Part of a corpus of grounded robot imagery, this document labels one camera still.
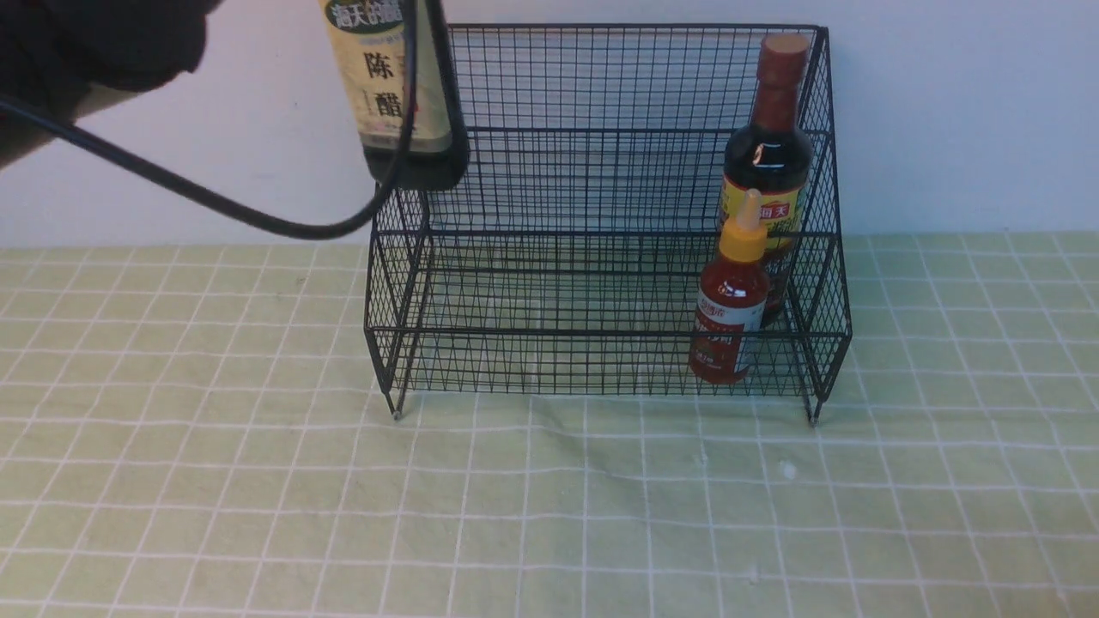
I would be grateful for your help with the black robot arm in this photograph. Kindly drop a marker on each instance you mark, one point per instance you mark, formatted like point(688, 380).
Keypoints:
point(66, 60)

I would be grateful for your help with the soy sauce bottle red cap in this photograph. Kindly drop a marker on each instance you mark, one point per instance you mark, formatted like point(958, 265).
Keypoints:
point(773, 156)

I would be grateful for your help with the dark vinegar bottle beige label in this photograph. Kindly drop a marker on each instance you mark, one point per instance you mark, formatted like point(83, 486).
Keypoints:
point(368, 44)

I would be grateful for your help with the black wire shelf rack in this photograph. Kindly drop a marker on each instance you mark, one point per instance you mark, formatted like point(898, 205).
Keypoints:
point(566, 261)

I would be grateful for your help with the chili sauce bottle yellow cap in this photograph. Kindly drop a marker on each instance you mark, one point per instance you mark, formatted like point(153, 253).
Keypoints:
point(732, 297)

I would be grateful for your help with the green checked tablecloth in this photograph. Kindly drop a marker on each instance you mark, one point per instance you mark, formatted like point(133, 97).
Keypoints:
point(195, 431)

